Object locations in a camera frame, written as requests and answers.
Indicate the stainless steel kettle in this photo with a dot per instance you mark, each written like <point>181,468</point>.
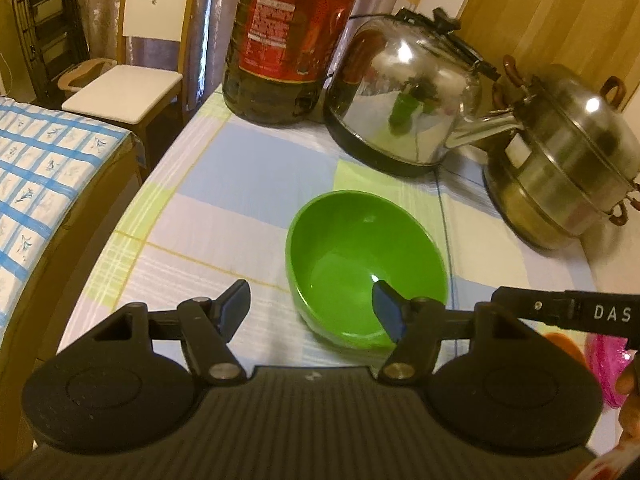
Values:
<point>395,100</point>

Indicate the stainless steel steamer pot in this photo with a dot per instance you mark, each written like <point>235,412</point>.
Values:
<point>560,160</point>

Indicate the beige plastic basket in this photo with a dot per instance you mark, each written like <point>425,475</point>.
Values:
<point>82,72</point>

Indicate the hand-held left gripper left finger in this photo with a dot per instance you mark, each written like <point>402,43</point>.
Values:
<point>234,307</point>

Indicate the person's right hand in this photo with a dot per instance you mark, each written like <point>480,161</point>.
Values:
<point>630,385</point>

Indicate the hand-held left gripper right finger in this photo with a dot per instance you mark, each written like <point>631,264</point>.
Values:
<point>389,312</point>

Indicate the cooking oil bottle red label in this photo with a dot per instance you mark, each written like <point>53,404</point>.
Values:
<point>285,40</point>

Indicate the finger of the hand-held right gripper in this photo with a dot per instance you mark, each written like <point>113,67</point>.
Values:
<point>530,305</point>

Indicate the dark wooden rack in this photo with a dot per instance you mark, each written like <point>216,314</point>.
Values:
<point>45,25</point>

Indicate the blue chequered bed sheet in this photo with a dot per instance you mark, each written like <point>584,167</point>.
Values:
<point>45,170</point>

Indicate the large pink glass bowl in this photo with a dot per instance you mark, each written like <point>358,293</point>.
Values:
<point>607,370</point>

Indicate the white wooden chair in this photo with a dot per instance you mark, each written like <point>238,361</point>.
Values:
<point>125,90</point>

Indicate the wooden cabinet panel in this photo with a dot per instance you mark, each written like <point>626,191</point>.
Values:
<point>550,10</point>

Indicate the green plastic bowl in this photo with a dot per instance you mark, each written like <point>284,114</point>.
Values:
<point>360,270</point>

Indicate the orange plastic bowl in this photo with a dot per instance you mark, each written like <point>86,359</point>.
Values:
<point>565,347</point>

